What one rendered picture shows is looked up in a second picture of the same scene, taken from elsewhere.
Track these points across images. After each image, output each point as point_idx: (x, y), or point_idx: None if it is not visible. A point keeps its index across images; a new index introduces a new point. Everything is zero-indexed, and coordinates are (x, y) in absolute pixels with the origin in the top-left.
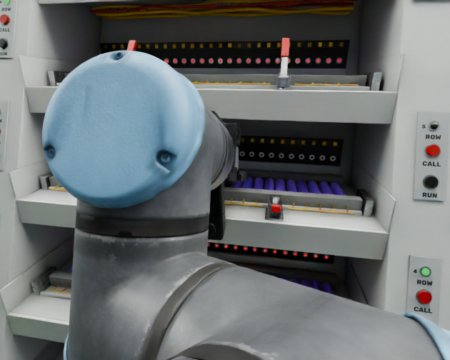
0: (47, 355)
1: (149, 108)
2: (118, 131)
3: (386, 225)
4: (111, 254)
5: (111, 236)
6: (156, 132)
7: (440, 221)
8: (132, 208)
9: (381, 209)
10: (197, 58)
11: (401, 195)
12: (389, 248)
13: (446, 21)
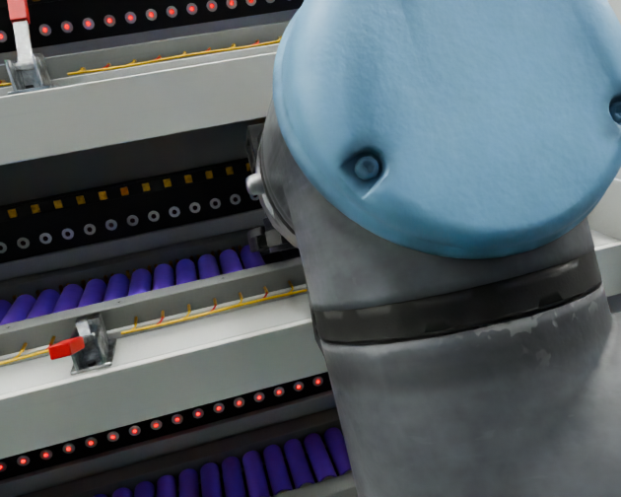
0: None
1: (559, 19)
2: (514, 79)
3: (618, 231)
4: (540, 353)
5: (522, 316)
6: (593, 62)
7: None
8: (547, 244)
9: (595, 209)
10: (139, 11)
11: None
12: None
13: None
